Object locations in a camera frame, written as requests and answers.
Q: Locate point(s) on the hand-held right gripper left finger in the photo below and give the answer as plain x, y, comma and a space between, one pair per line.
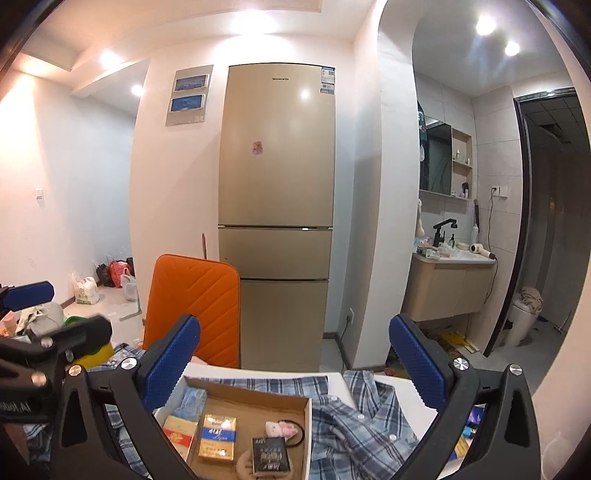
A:
168, 364

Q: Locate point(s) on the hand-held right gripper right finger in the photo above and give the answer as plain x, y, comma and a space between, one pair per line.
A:
418, 364

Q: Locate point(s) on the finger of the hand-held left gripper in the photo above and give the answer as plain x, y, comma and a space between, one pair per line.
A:
30, 295
85, 332

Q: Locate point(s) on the light blue wipes packet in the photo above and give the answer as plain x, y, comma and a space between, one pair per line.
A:
191, 401

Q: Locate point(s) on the red and yellow pack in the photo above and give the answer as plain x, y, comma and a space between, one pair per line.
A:
178, 434

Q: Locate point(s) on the shallow cardboard box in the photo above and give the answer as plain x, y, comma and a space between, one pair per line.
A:
240, 402

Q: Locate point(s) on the yellow and blue pack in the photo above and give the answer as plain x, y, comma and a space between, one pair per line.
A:
217, 438

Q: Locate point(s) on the beige round slotted pad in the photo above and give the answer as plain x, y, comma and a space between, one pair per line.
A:
244, 467

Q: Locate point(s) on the black pack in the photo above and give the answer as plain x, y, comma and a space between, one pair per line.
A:
271, 456

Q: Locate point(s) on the grey cloth bundle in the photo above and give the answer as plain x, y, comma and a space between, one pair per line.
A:
44, 318

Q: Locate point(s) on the yellow container with green rim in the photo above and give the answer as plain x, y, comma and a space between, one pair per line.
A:
99, 357

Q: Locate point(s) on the white bag with green print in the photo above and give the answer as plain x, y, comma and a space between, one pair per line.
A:
86, 290

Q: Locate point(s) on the yellow items on floor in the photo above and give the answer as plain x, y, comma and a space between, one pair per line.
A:
457, 342

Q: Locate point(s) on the black plastic bag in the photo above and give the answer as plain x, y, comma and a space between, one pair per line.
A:
102, 276

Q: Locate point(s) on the small white plastic bag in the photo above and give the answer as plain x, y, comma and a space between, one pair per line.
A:
130, 288

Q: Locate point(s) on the red plastic bag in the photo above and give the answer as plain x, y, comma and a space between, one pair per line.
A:
117, 272

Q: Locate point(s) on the orange chair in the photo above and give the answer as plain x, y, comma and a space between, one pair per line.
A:
194, 300

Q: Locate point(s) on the dark blue box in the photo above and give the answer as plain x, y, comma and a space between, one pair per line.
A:
474, 417

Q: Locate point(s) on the beige vanity cabinet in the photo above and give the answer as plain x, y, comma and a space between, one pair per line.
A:
443, 286

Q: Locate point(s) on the blue plaid shirt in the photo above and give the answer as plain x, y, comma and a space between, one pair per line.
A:
351, 429

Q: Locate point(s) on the gold and black box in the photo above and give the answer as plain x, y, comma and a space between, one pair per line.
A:
461, 447

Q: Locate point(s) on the toilet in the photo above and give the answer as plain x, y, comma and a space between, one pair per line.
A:
521, 318

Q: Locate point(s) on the white hair dryer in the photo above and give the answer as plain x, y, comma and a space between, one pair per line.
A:
478, 249

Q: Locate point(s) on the black faucet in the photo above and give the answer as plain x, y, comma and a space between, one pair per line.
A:
441, 228

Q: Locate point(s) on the beige hanging brush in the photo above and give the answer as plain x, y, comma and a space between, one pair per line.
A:
420, 217

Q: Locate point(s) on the mirror cabinet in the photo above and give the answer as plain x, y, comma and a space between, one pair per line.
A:
438, 157

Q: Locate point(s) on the gold refrigerator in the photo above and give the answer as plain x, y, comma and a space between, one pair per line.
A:
277, 184

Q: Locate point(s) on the recessed ceiling light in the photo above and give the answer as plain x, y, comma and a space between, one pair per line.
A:
136, 89
511, 47
485, 25

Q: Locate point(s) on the white wall socket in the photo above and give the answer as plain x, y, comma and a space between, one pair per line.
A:
350, 316
498, 191

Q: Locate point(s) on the blue wall picture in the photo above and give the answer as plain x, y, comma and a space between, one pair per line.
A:
188, 103
191, 82

